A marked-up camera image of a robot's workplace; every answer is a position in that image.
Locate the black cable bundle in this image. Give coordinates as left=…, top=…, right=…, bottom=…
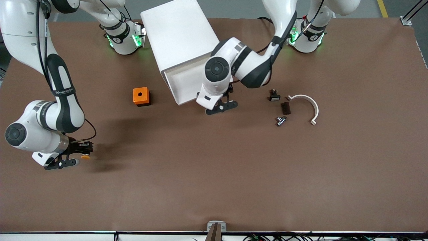
left=243, top=233, right=428, bottom=241

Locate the aluminium frame rail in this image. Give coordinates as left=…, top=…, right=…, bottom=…
left=401, top=0, right=424, bottom=26

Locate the orange box with black base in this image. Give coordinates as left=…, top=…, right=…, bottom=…
left=133, top=87, right=151, bottom=107

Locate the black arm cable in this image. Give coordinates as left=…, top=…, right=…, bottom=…
left=35, top=0, right=97, bottom=142
left=299, top=0, right=326, bottom=37

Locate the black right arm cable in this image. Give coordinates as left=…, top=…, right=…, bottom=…
left=35, top=0, right=97, bottom=142

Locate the white drawer cabinet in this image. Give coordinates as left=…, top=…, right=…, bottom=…
left=140, top=0, right=221, bottom=75

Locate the black white table edge rail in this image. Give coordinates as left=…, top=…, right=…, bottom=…
left=0, top=231, right=428, bottom=241

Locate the grey camera mount with post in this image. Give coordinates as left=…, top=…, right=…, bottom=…
left=205, top=221, right=226, bottom=241

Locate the white shallow cabinet drawer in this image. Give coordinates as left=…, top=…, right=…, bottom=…
left=165, top=54, right=234, bottom=106

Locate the white curved bracket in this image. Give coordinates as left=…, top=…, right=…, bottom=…
left=287, top=94, right=319, bottom=126

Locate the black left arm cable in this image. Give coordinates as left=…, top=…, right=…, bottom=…
left=299, top=0, right=326, bottom=37

